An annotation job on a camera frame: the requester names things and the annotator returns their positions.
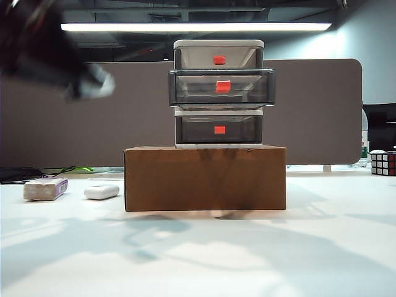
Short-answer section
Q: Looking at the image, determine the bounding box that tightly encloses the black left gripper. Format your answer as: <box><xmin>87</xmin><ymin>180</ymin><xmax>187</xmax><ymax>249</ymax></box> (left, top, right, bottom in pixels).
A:
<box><xmin>40</xmin><ymin>43</ymin><xmax>95</xmax><ymax>101</ymax></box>

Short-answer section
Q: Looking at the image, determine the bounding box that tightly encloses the black flat desk pad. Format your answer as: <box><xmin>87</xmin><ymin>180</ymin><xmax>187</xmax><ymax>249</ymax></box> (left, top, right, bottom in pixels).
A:
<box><xmin>0</xmin><ymin>168</ymin><xmax>43</xmax><ymax>184</ymax></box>

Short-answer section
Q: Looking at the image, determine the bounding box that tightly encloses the white eraser purple sleeve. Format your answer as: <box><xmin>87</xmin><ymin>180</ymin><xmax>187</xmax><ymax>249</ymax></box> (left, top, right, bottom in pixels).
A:
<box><xmin>23</xmin><ymin>177</ymin><xmax>69</xmax><ymax>202</ymax></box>

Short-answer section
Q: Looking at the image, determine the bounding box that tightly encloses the white earbuds case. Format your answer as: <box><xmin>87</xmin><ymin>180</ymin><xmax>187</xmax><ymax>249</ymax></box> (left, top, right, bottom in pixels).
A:
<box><xmin>84</xmin><ymin>184</ymin><xmax>121</xmax><ymax>201</ymax></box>

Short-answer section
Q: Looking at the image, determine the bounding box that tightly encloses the long ceiling light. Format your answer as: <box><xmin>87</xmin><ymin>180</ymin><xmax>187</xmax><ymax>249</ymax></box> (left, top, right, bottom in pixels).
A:
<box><xmin>60</xmin><ymin>22</ymin><xmax>332</xmax><ymax>33</ymax></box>

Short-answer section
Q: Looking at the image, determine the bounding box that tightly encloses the brown cardboard box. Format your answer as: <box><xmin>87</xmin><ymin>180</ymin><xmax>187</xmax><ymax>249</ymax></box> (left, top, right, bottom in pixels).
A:
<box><xmin>123</xmin><ymin>145</ymin><xmax>287</xmax><ymax>213</ymax></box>

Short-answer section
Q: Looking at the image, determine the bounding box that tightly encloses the grey-brown desk partition panel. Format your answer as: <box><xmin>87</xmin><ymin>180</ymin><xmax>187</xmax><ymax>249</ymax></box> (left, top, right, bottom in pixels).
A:
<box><xmin>0</xmin><ymin>58</ymin><xmax>363</xmax><ymax>168</ymax></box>

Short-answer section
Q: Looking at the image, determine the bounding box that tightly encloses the clear water bottle green label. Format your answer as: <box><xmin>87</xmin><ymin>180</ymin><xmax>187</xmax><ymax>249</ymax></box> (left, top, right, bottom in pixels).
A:
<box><xmin>358</xmin><ymin>110</ymin><xmax>371</xmax><ymax>168</ymax></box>

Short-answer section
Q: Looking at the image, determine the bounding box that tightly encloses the black office chair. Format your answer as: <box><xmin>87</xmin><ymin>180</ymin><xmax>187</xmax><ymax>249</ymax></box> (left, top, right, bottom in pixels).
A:
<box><xmin>362</xmin><ymin>103</ymin><xmax>396</xmax><ymax>152</ymax></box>

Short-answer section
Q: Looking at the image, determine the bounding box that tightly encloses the black Rubik's cube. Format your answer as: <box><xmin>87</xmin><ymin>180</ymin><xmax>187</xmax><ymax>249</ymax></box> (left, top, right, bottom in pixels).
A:
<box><xmin>370</xmin><ymin>149</ymin><xmax>396</xmax><ymax>177</ymax></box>

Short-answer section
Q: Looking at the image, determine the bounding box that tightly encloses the black desk cable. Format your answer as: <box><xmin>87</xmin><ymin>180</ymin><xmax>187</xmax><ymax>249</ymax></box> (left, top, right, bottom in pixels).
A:
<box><xmin>39</xmin><ymin>165</ymin><xmax>77</xmax><ymax>179</ymax></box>

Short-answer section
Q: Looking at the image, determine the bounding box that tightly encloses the white plastic drawer cabinet frame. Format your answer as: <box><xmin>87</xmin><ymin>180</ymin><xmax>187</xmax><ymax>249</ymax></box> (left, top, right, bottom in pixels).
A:
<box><xmin>173</xmin><ymin>39</ymin><xmax>265</xmax><ymax>150</ymax></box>

